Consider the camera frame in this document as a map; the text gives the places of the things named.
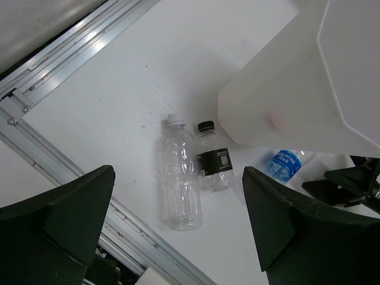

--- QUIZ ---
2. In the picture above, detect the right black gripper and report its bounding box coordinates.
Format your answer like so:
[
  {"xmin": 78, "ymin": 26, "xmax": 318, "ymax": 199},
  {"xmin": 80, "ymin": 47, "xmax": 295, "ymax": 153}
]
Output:
[{"xmin": 302, "ymin": 156, "xmax": 379, "ymax": 214}]

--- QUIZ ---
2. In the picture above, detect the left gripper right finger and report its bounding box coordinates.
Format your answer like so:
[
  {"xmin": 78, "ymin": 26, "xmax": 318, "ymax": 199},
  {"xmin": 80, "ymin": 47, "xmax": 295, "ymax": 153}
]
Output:
[{"xmin": 242, "ymin": 167, "xmax": 379, "ymax": 284}]

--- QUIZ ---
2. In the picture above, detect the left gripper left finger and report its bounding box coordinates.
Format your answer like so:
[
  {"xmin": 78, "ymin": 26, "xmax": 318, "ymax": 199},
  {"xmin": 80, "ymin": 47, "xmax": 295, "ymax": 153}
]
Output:
[{"xmin": 1, "ymin": 165, "xmax": 115, "ymax": 284}]

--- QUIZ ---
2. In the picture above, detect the blue label plastic bottle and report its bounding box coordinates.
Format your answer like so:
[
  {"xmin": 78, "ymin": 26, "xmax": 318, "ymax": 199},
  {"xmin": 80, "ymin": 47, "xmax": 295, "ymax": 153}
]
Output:
[{"xmin": 262, "ymin": 149, "xmax": 316, "ymax": 185}]

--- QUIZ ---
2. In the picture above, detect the white octagonal plastic bin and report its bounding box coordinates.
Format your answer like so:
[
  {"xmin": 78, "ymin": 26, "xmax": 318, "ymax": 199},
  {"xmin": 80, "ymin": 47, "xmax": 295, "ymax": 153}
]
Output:
[{"xmin": 217, "ymin": 1, "xmax": 379, "ymax": 158}]

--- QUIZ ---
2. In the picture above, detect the black label small bottle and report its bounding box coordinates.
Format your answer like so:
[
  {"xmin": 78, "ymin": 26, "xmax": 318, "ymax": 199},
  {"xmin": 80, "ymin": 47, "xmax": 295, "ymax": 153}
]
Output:
[{"xmin": 196, "ymin": 121, "xmax": 235, "ymax": 192}]

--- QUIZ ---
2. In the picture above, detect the clear unlabelled plastic bottle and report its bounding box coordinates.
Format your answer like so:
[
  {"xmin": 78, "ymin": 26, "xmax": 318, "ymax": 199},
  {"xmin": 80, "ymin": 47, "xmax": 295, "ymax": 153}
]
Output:
[{"xmin": 162, "ymin": 114, "xmax": 203, "ymax": 231}]

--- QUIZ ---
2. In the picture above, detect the front aluminium rail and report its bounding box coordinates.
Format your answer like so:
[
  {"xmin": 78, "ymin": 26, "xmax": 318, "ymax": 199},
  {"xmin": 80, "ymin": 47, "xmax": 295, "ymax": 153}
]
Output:
[{"xmin": 1, "ymin": 90, "xmax": 212, "ymax": 284}]

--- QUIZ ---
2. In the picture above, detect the aluminium rail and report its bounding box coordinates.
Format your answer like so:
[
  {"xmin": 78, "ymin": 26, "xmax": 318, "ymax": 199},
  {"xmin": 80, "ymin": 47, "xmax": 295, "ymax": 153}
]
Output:
[
  {"xmin": 1, "ymin": 1, "xmax": 157, "ymax": 105},
  {"xmin": 1, "ymin": 90, "xmax": 212, "ymax": 284}
]

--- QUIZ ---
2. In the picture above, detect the left aluminium rail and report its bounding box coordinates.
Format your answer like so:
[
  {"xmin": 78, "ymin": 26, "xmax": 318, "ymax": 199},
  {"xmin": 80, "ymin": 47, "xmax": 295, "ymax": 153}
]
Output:
[{"xmin": 1, "ymin": 1, "xmax": 157, "ymax": 105}]

